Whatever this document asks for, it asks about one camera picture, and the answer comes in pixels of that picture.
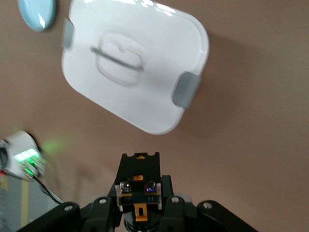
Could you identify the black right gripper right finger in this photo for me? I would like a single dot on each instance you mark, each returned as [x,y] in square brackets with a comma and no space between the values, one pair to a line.
[183,217]

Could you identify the blue round plate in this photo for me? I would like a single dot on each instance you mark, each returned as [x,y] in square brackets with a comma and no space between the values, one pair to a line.
[33,14]

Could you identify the brown table mat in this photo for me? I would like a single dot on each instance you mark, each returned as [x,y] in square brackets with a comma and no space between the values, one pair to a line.
[241,145]

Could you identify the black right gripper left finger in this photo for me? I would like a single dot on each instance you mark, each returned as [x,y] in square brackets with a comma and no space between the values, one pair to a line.
[96,212]

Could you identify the white lidded storage box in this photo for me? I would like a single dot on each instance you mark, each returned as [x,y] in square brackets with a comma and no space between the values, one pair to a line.
[149,96]

